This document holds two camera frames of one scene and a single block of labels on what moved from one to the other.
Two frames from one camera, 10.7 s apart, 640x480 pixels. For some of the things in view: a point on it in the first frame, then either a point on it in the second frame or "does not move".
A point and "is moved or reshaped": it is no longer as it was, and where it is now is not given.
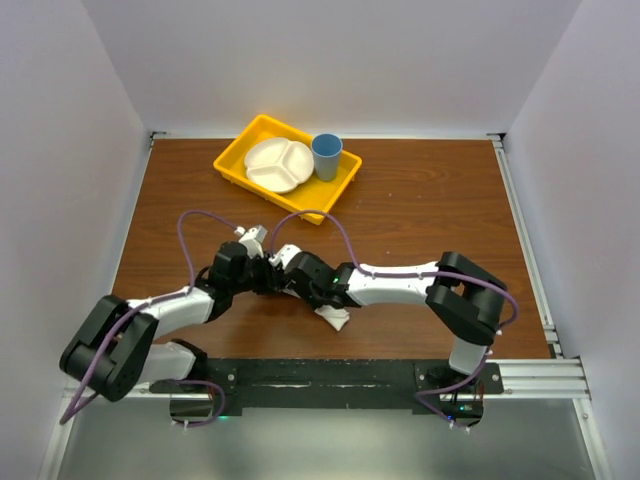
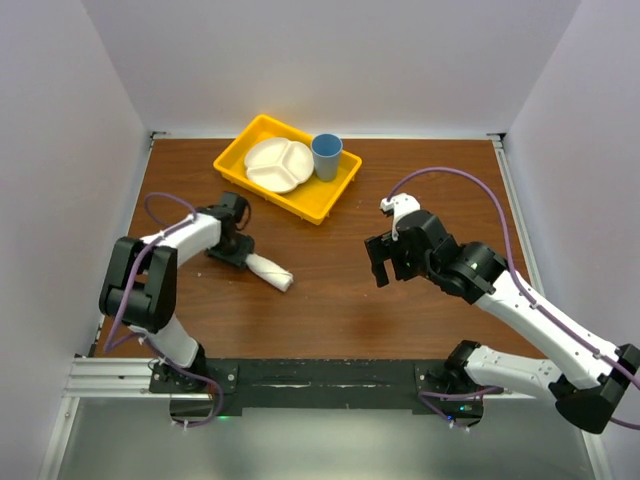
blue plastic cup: x=327 y=149 does not move
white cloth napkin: x=337 y=317 is moved or reshaped
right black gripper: x=299 y=289 -> x=382 y=247
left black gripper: x=273 y=277 -> x=244 y=247
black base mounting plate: x=346 y=384 does not move
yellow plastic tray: x=314 y=194 does not move
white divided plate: x=278 y=165 does not move
